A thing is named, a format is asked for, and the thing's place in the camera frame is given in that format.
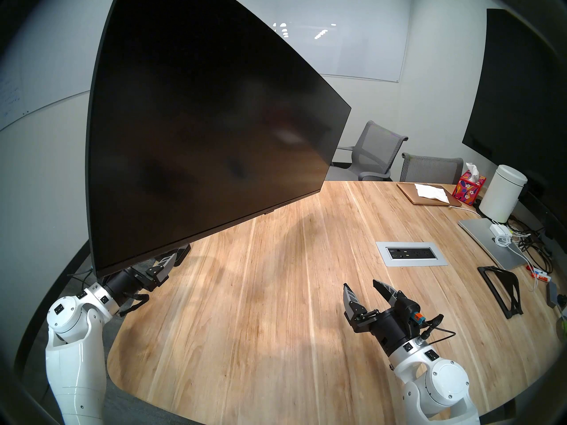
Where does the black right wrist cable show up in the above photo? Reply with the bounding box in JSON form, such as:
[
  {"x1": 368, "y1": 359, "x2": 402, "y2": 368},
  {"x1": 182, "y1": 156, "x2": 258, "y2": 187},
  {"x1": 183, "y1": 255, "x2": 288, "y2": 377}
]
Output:
[{"x1": 419, "y1": 314, "x2": 456, "y2": 340}]

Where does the white cylindrical canister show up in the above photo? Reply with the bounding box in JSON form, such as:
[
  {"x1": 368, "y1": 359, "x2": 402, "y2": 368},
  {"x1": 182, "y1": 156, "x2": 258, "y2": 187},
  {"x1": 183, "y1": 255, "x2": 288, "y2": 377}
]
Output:
[{"x1": 479, "y1": 165, "x2": 528, "y2": 223}]

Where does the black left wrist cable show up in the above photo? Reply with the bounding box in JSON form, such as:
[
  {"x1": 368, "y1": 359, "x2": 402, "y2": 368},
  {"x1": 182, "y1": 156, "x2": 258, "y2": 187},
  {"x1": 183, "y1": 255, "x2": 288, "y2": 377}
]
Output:
[{"x1": 117, "y1": 294, "x2": 150, "y2": 317}]

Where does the silver table power outlet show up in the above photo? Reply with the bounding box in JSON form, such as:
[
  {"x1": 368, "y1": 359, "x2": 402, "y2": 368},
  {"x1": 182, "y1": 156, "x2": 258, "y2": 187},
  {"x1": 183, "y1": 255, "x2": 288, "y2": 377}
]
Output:
[{"x1": 376, "y1": 241, "x2": 449, "y2": 267}]

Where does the white charger cable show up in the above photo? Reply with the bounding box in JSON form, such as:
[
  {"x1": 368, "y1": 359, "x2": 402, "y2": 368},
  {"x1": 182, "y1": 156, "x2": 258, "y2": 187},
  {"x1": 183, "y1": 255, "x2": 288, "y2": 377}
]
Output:
[{"x1": 494, "y1": 234, "x2": 541, "y2": 292}]

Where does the black curved computer monitor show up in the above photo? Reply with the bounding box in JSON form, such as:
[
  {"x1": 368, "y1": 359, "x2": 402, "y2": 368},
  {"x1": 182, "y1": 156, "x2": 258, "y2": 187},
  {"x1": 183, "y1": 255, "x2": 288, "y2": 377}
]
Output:
[{"x1": 85, "y1": 0, "x2": 352, "y2": 278}]

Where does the glass whiteboard with scribbles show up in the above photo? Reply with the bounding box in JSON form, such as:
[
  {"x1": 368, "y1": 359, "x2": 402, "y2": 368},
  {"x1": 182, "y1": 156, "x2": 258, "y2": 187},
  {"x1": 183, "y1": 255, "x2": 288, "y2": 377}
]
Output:
[{"x1": 0, "y1": 0, "x2": 120, "y2": 132}]

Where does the silver closed laptop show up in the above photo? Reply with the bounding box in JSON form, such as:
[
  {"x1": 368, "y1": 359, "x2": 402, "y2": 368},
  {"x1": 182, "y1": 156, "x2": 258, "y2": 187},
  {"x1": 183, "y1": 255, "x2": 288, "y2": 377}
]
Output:
[{"x1": 458, "y1": 219, "x2": 539, "y2": 270}]

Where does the brown leather desk mat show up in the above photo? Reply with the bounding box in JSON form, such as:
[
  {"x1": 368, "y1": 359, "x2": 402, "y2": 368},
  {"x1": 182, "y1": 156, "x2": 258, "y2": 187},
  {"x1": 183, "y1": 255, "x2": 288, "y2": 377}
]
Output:
[{"x1": 396, "y1": 182, "x2": 462, "y2": 206}]

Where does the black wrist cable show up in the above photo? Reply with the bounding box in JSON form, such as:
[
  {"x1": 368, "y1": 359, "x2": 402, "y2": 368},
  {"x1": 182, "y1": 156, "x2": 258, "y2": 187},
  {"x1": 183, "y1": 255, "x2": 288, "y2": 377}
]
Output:
[
  {"x1": 117, "y1": 294, "x2": 150, "y2": 317},
  {"x1": 419, "y1": 314, "x2": 456, "y2": 340}
]

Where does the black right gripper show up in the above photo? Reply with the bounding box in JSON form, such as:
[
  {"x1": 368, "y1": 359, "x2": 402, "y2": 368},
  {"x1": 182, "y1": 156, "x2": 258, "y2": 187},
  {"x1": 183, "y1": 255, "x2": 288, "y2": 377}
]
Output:
[{"x1": 342, "y1": 279, "x2": 419, "y2": 357}]

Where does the colourful floral tissue box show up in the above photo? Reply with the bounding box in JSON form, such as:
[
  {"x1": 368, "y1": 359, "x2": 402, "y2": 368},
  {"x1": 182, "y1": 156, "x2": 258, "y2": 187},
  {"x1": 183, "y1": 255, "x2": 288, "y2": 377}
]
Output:
[{"x1": 452, "y1": 163, "x2": 486, "y2": 206}]

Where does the large black wall television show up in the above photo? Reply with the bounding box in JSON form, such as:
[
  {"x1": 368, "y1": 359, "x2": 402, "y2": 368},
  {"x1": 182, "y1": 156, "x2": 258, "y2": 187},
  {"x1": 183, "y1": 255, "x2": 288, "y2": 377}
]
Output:
[{"x1": 462, "y1": 8, "x2": 567, "y2": 194}]

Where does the white paper napkin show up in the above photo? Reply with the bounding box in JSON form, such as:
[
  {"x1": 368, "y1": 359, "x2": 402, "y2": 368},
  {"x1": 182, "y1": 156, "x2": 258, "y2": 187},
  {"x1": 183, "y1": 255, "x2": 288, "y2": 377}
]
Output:
[{"x1": 415, "y1": 184, "x2": 451, "y2": 203}]

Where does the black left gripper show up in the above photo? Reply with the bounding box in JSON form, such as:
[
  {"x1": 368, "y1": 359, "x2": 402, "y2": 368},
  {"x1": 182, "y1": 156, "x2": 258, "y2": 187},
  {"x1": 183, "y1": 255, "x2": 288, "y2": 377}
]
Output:
[{"x1": 103, "y1": 253, "x2": 179, "y2": 315}]

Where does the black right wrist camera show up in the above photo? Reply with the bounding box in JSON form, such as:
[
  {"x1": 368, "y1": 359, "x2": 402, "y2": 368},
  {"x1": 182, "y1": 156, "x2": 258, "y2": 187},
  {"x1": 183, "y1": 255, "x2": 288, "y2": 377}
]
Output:
[{"x1": 396, "y1": 293, "x2": 427, "y2": 329}]

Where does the black folding laptop stand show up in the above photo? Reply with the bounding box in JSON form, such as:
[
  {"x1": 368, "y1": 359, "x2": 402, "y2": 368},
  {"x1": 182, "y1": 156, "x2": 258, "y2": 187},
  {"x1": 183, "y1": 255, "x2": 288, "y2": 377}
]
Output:
[{"x1": 477, "y1": 266, "x2": 524, "y2": 319}]

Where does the gray mesh office chair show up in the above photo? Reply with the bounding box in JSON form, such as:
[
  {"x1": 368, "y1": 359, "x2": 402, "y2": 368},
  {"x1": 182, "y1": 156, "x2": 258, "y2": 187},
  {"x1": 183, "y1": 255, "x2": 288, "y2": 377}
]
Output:
[
  {"x1": 400, "y1": 153, "x2": 464, "y2": 185},
  {"x1": 333, "y1": 120, "x2": 408, "y2": 182}
]

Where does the black cable bundle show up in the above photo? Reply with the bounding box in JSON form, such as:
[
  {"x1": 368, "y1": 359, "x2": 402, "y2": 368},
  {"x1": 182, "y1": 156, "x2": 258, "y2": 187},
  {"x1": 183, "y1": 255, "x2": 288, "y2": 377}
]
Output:
[{"x1": 509, "y1": 216, "x2": 554, "y2": 274}]

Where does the large clean glass whiteboard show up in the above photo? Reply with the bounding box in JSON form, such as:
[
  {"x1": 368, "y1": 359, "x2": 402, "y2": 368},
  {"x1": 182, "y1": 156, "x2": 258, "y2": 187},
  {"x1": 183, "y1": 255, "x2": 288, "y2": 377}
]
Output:
[{"x1": 217, "y1": 0, "x2": 410, "y2": 83}]

